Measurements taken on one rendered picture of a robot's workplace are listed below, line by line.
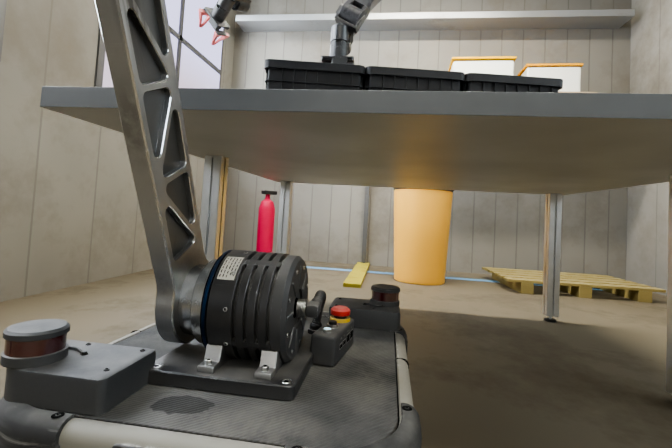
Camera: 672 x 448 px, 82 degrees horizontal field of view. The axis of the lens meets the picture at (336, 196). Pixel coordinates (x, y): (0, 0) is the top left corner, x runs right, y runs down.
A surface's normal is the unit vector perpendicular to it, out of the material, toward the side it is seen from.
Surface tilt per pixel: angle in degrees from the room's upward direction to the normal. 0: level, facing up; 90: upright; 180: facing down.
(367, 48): 90
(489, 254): 90
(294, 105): 90
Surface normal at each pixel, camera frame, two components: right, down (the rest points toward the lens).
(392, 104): -0.14, -0.05
